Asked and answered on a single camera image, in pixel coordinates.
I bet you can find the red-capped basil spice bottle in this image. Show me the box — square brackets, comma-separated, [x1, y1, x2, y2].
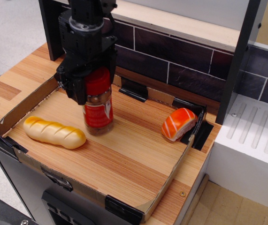
[83, 67, 114, 135]

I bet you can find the toy salmon nigiri sushi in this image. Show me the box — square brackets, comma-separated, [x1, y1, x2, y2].
[161, 108, 198, 142]

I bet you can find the white toy sink drainboard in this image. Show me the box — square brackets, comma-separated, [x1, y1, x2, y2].
[207, 95, 268, 206]

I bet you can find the black toy oven front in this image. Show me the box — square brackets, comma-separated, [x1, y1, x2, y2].
[41, 189, 115, 225]

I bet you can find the toy bread loaf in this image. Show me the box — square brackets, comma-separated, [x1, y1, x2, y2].
[23, 116, 86, 150]

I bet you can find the light wooden shelf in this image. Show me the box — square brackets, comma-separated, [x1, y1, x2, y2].
[112, 0, 240, 52]

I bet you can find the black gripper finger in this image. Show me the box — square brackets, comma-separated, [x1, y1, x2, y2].
[56, 72, 87, 105]
[106, 46, 118, 84]

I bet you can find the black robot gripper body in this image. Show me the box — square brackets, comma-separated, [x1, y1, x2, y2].
[56, 14, 117, 77]

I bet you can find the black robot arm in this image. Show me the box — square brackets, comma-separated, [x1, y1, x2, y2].
[54, 0, 117, 105]

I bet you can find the dark grey vertical post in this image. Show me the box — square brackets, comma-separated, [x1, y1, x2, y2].
[215, 0, 260, 125]

